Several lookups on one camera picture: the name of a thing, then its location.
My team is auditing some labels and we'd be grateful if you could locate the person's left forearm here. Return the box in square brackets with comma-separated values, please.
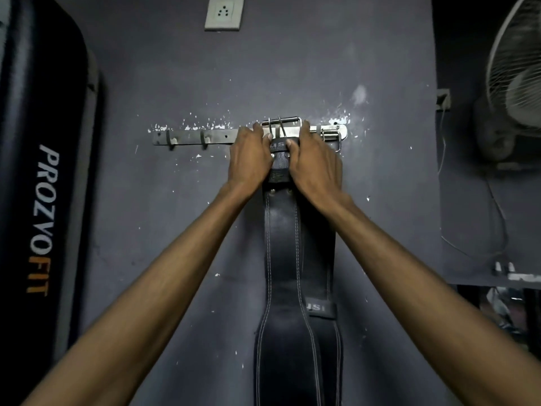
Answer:
[23, 181, 254, 406]

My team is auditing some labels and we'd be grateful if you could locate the person's left hand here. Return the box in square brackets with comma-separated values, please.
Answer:
[227, 122, 276, 196]

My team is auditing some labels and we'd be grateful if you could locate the person's right hand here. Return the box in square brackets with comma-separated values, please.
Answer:
[285, 120, 352, 216]

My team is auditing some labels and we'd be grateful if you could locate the white wall fan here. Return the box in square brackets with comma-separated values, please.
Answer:
[473, 0, 541, 164]

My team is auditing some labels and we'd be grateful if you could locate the thin fan cable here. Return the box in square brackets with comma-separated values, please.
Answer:
[437, 108, 510, 261]

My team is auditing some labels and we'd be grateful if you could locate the black USI belt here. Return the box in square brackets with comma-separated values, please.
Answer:
[253, 117, 335, 406]
[303, 124, 344, 406]

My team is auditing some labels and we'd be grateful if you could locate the dark wall mirror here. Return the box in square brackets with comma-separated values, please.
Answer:
[456, 285, 541, 360]

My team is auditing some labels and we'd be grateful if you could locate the person's right forearm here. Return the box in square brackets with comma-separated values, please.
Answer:
[327, 194, 541, 406]

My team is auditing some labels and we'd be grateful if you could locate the metal wall hooks rack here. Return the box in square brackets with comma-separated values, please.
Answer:
[152, 123, 348, 151]

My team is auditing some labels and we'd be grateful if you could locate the white wall socket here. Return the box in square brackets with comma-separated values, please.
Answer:
[204, 0, 245, 32]

